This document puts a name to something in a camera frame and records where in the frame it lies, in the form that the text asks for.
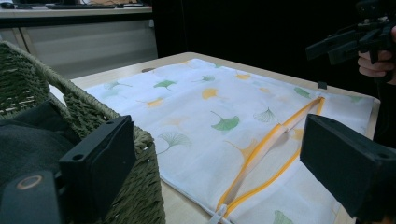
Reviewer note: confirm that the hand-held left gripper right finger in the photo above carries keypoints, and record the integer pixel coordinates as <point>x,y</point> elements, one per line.
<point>348,161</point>

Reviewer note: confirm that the black tape piece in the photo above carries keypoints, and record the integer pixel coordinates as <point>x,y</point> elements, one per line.
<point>322,85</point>

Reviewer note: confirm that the white leaf-print laundry bag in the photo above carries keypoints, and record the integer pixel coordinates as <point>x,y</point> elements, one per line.
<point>193,146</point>

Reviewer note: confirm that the dark cloth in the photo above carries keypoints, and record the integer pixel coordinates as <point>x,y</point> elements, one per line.
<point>28,140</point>

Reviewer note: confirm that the green woven basket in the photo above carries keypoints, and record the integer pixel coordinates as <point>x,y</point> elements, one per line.
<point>93,107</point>

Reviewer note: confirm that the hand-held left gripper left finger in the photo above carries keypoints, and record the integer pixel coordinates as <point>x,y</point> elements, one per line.
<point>99,161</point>

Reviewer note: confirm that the black keyboard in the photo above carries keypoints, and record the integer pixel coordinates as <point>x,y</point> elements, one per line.
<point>79,6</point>

